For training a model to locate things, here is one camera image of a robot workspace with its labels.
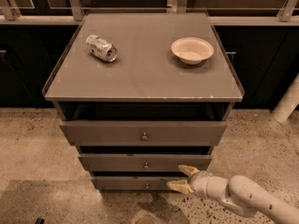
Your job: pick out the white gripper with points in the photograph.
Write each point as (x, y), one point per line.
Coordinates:
(199, 181)

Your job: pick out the grey drawer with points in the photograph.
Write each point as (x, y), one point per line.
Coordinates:
(142, 159)
(143, 133)
(134, 181)

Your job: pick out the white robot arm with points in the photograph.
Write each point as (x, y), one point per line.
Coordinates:
(238, 194)

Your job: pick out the white cylindrical robot link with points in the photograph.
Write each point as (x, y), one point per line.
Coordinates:
(288, 102)

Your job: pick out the grey bottom drawer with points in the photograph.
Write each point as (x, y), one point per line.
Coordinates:
(134, 181)

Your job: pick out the grey top drawer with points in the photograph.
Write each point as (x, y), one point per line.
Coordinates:
(143, 133)

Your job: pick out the grey drawer cabinet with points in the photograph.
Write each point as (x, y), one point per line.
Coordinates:
(146, 82)

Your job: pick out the white paper bowl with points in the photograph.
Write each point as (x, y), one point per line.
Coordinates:
(192, 50)

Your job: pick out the crushed silver soda can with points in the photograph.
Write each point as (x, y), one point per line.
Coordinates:
(101, 48)

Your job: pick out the metal railing frame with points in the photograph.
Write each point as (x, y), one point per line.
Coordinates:
(220, 12)

